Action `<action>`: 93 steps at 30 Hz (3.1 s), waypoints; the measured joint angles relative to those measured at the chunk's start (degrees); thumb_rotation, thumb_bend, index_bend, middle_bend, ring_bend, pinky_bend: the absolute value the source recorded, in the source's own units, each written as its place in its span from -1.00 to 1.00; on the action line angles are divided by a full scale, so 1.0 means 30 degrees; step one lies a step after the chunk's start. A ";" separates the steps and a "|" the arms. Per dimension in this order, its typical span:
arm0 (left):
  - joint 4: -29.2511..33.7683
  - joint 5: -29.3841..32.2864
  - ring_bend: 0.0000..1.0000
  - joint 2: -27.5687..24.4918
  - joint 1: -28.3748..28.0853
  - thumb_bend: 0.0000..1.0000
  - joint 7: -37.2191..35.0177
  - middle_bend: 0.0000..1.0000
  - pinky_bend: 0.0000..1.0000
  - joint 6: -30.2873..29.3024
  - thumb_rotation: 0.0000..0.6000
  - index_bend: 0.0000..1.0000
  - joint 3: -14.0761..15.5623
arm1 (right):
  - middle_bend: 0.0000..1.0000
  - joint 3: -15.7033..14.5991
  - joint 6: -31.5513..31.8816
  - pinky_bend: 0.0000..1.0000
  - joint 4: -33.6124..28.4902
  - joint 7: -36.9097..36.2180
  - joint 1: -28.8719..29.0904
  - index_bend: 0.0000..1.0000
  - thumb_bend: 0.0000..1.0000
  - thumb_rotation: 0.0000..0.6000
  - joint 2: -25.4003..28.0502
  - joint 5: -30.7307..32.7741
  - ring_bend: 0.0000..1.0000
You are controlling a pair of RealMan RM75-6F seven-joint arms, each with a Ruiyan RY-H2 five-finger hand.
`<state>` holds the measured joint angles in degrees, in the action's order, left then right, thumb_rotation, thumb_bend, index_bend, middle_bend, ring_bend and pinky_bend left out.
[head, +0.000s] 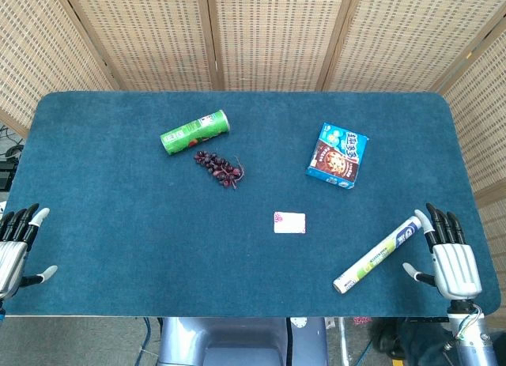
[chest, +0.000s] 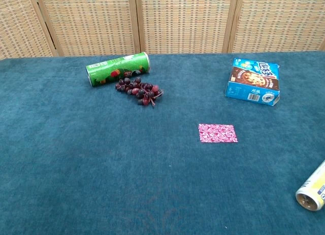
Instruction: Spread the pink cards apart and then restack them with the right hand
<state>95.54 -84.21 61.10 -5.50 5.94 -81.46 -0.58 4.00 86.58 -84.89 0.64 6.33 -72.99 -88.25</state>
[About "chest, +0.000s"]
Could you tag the bunch of red grapes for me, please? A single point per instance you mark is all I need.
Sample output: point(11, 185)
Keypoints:
point(139, 90)

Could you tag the green chip can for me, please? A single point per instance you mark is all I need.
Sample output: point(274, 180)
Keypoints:
point(114, 70)

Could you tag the woven bamboo folding screen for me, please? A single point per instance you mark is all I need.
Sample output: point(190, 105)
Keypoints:
point(177, 21)

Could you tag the blue felt table cover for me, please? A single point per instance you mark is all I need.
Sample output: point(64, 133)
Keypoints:
point(76, 156)

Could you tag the blue cookie box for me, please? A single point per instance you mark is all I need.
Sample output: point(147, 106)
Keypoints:
point(254, 77)

